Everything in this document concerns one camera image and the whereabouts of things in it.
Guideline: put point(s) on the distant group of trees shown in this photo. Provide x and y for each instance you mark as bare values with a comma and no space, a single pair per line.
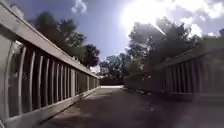
113,66

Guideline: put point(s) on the grey bridge deck path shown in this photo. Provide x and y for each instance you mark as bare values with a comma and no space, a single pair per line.
113,107

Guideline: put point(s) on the group of dark trees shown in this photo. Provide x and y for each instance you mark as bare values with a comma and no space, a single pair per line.
160,43
66,33

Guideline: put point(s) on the pale slatted bridge railing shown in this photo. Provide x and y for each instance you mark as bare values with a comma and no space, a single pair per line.
40,50
186,77

